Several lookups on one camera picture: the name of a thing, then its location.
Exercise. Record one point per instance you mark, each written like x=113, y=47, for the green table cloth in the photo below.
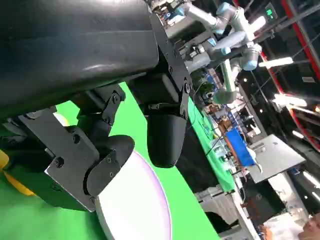
x=25, y=220

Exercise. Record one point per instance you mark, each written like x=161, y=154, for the person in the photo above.
x=313, y=227

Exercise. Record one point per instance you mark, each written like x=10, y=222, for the orange toy bread roll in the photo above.
x=20, y=187

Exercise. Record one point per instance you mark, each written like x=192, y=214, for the white ceiling light tube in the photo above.
x=275, y=62

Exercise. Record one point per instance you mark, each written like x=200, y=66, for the grey square metal plate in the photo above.
x=277, y=157

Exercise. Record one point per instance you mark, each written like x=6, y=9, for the lilac plate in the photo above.
x=135, y=200

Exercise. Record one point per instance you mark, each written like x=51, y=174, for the green exit sign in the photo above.
x=271, y=13

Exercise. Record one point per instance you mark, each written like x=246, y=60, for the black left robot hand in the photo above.
x=75, y=50

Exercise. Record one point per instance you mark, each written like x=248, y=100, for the blue box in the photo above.
x=240, y=147

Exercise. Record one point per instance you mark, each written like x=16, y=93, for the black table skirt cloth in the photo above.
x=195, y=162

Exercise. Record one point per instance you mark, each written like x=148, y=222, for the green workbench cloth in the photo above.
x=215, y=160

